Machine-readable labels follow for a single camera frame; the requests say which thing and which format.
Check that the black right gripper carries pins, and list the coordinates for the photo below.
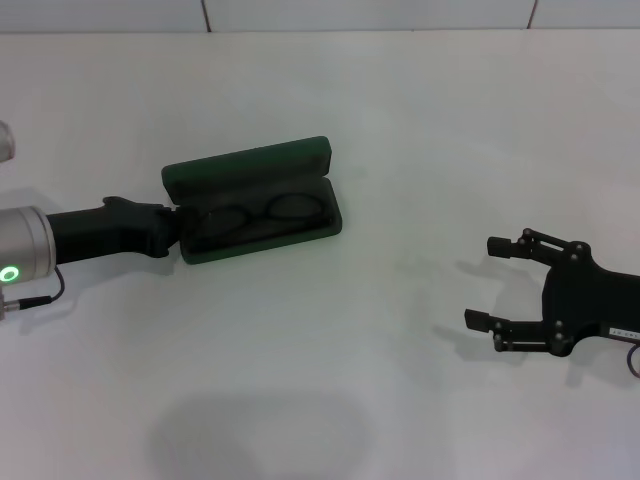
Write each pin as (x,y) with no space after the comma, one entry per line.
(595,300)

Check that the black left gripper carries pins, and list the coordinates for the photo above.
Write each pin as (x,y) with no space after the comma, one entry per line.
(110,230)

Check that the black glasses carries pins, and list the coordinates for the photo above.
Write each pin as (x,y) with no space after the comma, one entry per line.
(262,218)

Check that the green glasses case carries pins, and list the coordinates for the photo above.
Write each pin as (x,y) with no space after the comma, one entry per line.
(250,155)

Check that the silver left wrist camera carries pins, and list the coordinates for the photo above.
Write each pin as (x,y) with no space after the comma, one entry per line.
(6,142)

